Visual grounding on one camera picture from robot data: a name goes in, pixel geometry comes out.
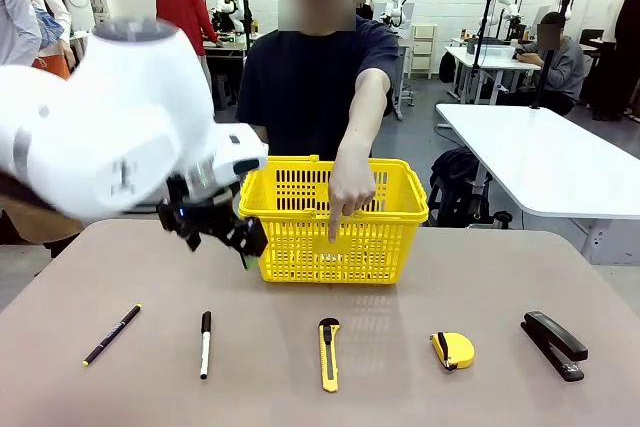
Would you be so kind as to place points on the person in black clothes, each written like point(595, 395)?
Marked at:
point(630, 47)

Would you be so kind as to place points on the seated person grey sweater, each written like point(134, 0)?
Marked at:
point(562, 67)

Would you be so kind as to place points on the black stapler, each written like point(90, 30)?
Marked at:
point(555, 342)

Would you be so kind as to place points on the person in red hoodie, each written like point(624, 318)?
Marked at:
point(182, 2)

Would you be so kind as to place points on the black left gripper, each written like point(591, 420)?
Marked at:
point(200, 217)

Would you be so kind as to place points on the yellow plastic shopping basket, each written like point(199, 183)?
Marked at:
point(300, 247)

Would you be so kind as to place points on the white drawer cabinet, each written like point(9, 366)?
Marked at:
point(424, 49)

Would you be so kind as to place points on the black camera pole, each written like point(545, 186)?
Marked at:
point(545, 72)

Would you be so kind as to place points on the mannequin blue shirt brown apron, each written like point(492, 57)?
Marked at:
point(17, 22)

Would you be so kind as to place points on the black backpack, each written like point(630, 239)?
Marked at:
point(457, 182)

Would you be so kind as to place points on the white marker black cap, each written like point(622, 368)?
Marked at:
point(205, 347)

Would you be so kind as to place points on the white background desk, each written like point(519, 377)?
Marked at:
point(490, 59)

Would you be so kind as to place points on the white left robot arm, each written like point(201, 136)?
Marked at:
point(100, 122)

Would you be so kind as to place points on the distant person in dark clothes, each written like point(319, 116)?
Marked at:
point(365, 9)

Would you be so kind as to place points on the person in navy t-shirt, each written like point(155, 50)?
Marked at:
point(300, 87)

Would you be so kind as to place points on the person's left hand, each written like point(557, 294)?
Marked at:
point(352, 192)

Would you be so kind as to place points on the yellow utility knife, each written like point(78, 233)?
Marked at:
point(328, 362)

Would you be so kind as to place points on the person's left forearm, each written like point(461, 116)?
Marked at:
point(362, 127)

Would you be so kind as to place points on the black pen yellow tips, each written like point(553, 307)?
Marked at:
point(112, 334)

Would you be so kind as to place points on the yellow tape measure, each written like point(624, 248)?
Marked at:
point(457, 349)

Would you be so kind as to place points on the mannequin white shirt orange pants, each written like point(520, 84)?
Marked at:
point(52, 2)

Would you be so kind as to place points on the black tripod stand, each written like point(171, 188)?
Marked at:
point(482, 37)

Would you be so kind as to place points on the large white table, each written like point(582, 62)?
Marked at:
point(550, 162)

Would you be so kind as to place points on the dark background work table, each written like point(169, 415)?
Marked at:
point(227, 47)

